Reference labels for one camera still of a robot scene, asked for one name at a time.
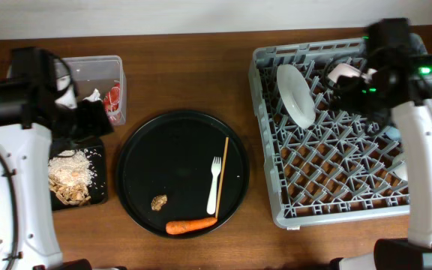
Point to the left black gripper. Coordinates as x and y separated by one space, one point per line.
97 122

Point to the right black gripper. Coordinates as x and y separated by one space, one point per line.
349 87

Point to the red snack wrapper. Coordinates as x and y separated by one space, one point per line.
111 103

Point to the pink bowl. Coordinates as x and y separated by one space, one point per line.
345 70

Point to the light blue plastic cup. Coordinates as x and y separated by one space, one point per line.
393 133

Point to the grey plate with food scraps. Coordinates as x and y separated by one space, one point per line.
296 96

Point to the cream plastic cup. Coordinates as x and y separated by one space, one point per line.
400 169

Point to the brown walnut piece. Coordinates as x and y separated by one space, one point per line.
158 202

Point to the white plastic fork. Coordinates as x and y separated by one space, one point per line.
216 167

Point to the orange carrot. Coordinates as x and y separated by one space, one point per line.
185 226

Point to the wooden chopstick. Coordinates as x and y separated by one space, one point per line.
221 180

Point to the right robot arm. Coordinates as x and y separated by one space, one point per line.
410 110

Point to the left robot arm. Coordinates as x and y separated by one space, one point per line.
31 117

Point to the clear plastic waste bin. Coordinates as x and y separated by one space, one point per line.
100 72

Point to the grey dishwasher rack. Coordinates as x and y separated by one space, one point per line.
340 168

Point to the crumpled white tissue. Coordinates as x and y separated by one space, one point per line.
94 96

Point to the pile of rice and shells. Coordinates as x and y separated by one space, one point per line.
73 177

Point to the black rectangular tray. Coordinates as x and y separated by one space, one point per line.
95 144

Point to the round black serving tray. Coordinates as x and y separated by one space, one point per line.
172 155

